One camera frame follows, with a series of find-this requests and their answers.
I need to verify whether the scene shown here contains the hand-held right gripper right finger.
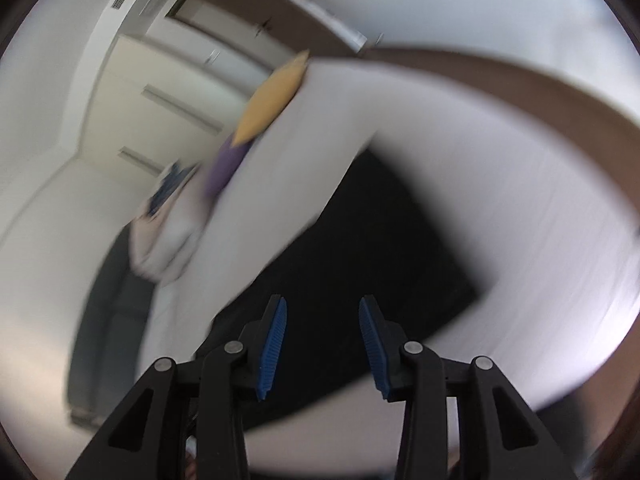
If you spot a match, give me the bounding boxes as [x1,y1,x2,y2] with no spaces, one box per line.
[358,295,567,480]

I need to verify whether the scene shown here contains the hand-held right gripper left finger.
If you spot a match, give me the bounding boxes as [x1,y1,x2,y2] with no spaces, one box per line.
[65,294,288,480]

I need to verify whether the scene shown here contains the black pants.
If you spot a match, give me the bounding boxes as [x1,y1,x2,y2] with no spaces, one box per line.
[195,149,477,432]

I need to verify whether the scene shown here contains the folded beige duvet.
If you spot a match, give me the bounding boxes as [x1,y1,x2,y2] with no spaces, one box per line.
[129,160,222,284]

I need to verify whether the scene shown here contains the dark grey padded headboard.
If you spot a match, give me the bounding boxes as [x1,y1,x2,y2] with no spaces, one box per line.
[67,230,162,422]

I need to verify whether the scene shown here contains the purple pillow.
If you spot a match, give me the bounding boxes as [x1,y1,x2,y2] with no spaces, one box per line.
[203,132,256,201]

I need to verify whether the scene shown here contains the bed with white sheet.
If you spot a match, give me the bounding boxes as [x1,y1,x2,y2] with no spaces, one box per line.
[135,55,640,476]

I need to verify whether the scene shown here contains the yellow pillow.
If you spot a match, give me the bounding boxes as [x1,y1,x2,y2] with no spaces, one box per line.
[232,50,311,146]

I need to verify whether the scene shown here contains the cream wardrobe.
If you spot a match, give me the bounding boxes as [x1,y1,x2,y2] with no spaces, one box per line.
[79,34,262,182]

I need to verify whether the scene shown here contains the brown door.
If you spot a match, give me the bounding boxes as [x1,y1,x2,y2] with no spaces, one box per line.
[166,0,382,57]

